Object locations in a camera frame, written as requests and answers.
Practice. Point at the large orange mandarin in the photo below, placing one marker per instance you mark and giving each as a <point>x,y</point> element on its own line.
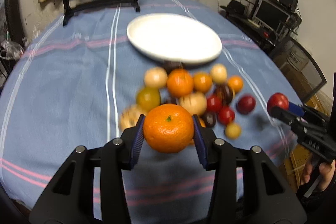
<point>168,128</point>

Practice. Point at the small orange fruit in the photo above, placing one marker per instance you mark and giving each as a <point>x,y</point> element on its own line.
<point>236,83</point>

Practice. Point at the black desk shelf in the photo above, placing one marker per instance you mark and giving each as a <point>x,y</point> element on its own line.
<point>242,15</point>

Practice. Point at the white oval plate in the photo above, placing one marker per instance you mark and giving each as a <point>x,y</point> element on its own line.
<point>173,37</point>

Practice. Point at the cardboard box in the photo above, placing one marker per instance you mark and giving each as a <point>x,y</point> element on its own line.
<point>300,69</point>

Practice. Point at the dark red plum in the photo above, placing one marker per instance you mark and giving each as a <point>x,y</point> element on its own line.
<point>246,104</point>

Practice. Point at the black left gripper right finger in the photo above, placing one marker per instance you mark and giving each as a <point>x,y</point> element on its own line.
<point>248,187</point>

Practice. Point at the small tan fruit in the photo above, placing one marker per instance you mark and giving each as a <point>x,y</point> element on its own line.
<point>130,116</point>

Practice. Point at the small red tomato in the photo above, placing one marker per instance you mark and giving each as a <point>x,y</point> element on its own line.
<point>214,104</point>

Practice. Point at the small yellow-green fruit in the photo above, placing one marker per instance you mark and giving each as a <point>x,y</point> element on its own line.
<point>233,131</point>

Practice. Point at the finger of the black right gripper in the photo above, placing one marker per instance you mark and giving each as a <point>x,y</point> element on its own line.
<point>287,117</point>
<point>308,113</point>

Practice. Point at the pale beige round fruit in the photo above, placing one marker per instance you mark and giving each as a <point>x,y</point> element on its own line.
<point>218,73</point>

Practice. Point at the black speaker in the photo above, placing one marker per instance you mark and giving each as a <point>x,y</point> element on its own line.
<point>290,5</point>

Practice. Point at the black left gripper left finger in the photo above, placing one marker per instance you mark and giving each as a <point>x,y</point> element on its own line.
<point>68,197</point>

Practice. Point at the large beige potato-like fruit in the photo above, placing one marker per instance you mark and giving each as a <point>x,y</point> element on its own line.
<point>194,103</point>

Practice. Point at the dark purple fruit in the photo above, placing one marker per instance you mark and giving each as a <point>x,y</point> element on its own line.
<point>169,66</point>

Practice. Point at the green-yellow tomato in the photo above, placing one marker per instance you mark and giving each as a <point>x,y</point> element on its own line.
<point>148,98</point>

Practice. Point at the dark brown mangosteen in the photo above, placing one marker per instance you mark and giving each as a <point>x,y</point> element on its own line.
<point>224,93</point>

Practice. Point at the small orange tomato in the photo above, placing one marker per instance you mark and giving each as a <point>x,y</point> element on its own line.
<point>202,82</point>

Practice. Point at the dark purple plum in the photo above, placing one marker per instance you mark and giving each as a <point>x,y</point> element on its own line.
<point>209,119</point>

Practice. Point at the computer monitor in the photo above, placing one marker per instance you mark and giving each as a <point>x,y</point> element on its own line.
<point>271,15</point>

